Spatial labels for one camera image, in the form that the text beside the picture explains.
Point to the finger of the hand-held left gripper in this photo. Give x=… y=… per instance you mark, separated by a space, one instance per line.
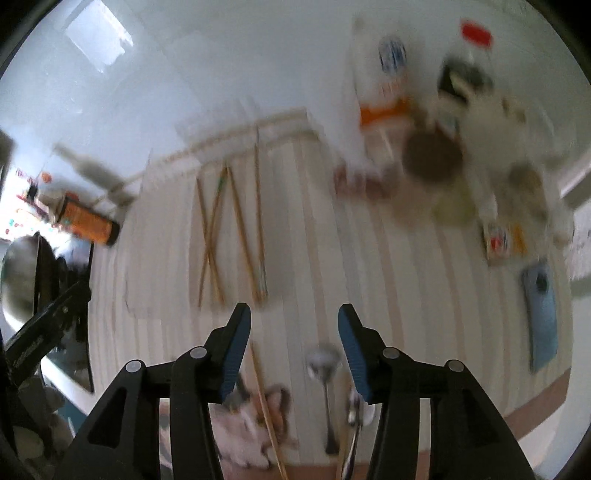
x=41 y=330

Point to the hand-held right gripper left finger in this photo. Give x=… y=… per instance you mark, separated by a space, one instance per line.
x=234 y=355

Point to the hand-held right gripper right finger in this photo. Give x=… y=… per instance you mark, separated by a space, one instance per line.
x=354 y=357

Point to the shiny metal spoon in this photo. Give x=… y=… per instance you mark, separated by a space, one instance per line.
x=354 y=415

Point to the striped beige placemat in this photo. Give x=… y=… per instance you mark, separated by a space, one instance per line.
x=378 y=295

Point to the orange cylindrical can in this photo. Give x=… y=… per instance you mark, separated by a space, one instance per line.
x=87 y=220

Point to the green-tipped wooden chopstick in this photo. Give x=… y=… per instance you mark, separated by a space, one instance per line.
x=217 y=217

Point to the yellow-green object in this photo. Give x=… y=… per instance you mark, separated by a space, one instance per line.
x=455 y=206

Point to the small printed packet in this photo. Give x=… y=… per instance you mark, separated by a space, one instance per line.
x=497 y=240

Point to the blue cloth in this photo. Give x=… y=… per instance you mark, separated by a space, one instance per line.
x=541 y=314

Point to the brown round object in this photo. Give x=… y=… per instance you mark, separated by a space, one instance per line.
x=432 y=158

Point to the white crumpled bag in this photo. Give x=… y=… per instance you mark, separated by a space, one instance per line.
x=503 y=138

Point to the white bottle with orange band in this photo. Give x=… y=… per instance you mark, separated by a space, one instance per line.
x=376 y=92

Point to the red-capped bottle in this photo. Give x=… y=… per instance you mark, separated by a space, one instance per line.
x=475 y=34

